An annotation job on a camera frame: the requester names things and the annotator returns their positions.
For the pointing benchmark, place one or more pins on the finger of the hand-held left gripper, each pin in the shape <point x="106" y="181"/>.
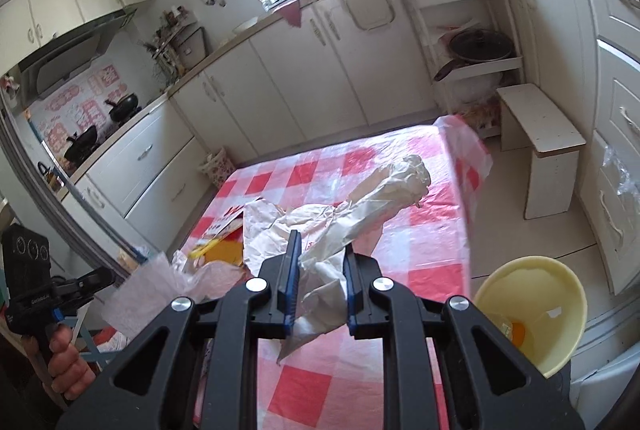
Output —
<point x="82" y="287"/>

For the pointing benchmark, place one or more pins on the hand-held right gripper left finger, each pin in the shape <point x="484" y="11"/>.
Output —
<point x="292" y="290"/>

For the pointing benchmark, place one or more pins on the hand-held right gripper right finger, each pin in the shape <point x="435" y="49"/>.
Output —
<point x="351" y="295"/>

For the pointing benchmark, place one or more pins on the white paper tissue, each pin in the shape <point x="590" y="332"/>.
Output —
<point x="135" y="295"/>

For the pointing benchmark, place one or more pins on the white plastic wrapper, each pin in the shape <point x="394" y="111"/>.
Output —
<point x="325" y="220"/>

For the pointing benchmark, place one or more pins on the red yellow snack wrapper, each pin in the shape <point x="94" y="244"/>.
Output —
<point x="220" y="225"/>

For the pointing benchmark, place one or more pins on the yellow plastic bowl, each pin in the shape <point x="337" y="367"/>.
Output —
<point x="530" y="280"/>

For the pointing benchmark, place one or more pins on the person's left hand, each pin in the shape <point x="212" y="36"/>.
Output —
<point x="67" y="370"/>

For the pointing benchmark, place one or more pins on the red checked tablecloth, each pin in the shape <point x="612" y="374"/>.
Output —
<point x="400" y="270"/>

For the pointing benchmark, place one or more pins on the crumpled clear plastic bag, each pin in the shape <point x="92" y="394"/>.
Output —
<point x="210" y="280"/>

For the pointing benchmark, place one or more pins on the black wok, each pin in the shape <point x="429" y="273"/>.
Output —
<point x="125" y="108"/>
<point x="80" y="148"/>

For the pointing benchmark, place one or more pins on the patterned waste basket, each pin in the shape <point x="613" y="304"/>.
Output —
<point x="217" y="170"/>

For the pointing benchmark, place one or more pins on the small orange peel piece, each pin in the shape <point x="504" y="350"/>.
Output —
<point x="517" y="332"/>

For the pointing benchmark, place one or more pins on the white base cabinets with counter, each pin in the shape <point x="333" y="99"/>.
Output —
<point x="300" y="75"/>

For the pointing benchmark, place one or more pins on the range hood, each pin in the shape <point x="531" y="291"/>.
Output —
<point x="65" y="55"/>

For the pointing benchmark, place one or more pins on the floral patterned box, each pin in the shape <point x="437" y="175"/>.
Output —
<point x="482" y="118"/>

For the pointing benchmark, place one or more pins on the white bag on rack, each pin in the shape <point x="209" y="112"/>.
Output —
<point x="475" y="90"/>

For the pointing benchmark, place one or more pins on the white wooden stool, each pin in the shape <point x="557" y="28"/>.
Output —
<point x="540" y="120"/>

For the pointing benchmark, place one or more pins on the cluttered condiment rack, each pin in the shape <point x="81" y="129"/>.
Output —
<point x="190" y="45"/>

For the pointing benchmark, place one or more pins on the white plastic bin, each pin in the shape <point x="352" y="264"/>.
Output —
<point x="605" y="380"/>

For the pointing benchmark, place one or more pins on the white bowl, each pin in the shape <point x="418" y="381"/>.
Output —
<point x="245" y="25"/>

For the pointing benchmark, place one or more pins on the pink hanging cloth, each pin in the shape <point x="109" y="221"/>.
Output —
<point x="291" y="15"/>

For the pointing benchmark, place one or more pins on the black frying pan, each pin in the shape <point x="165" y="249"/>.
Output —
<point x="480" y="45"/>

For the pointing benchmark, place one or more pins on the tall white cabinet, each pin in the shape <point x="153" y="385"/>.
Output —
<point x="550" y="10"/>

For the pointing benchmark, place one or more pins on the light blue frame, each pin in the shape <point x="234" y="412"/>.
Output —
<point x="92" y="345"/>

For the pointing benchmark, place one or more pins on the pink wall stickers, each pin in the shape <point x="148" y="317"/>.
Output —
<point x="65" y="105"/>

